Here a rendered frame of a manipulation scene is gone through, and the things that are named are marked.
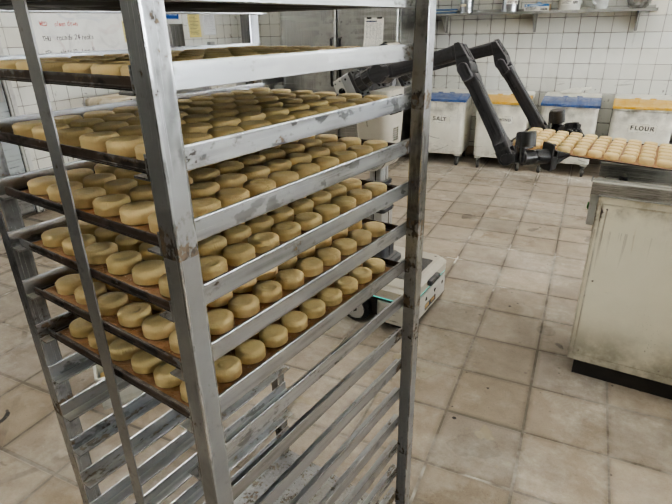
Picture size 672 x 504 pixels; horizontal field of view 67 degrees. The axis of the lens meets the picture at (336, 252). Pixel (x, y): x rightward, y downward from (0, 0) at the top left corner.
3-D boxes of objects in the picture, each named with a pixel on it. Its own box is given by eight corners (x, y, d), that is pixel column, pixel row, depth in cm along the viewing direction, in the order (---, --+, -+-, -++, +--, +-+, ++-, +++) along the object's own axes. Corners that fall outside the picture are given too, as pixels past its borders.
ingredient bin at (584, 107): (530, 173, 536) (541, 98, 505) (537, 160, 588) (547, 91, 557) (587, 179, 514) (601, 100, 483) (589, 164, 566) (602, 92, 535)
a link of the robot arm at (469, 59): (475, 39, 199) (466, 36, 191) (480, 74, 201) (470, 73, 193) (379, 67, 226) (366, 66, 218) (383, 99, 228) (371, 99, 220)
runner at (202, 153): (405, 105, 105) (405, 90, 104) (417, 106, 103) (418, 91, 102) (134, 178, 57) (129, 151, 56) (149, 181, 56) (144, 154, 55)
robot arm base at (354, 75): (368, 95, 233) (356, 71, 231) (381, 86, 228) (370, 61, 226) (358, 97, 226) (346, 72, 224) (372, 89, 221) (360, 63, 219)
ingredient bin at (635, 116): (598, 179, 511) (613, 100, 480) (601, 165, 563) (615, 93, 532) (660, 186, 488) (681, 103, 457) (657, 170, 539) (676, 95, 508)
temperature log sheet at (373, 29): (383, 49, 530) (383, 16, 518) (382, 49, 528) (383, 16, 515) (363, 49, 539) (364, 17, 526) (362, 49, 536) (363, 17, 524)
